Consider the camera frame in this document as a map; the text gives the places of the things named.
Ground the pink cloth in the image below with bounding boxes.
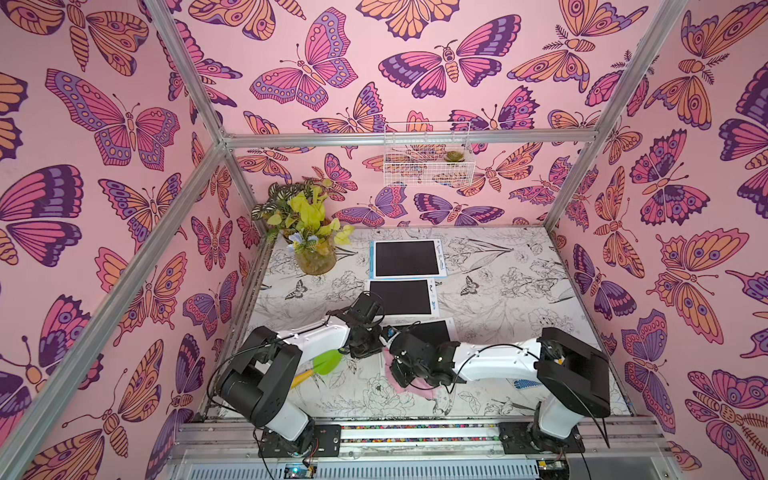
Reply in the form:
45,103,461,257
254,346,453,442
382,349,435,400

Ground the white drawing tablet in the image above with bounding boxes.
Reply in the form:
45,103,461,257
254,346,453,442
390,317,458,345
366,278,439,317

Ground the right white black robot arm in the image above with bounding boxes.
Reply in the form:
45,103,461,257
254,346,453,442
384,327,611,440

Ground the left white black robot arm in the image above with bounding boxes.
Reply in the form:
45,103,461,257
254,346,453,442
212,291,385,451

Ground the far blue-edged drawing tablet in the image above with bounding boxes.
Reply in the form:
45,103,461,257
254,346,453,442
369,239,448,279

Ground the potted plant glass vase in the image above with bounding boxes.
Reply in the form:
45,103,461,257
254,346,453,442
251,180,354,276

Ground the small succulent in basket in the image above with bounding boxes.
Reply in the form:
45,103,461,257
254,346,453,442
444,150,465,163

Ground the green trowel yellow handle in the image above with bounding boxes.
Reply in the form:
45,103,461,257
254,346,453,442
291,350,343,388

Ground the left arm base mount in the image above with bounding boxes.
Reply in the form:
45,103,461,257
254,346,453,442
258,420,342,458

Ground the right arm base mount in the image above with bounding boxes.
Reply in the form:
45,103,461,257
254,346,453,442
498,402,585,455

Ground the white wire wall basket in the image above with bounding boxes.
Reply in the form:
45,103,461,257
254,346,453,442
380,121,476,189

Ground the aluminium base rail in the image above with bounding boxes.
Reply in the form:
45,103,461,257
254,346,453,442
160,417,683,479

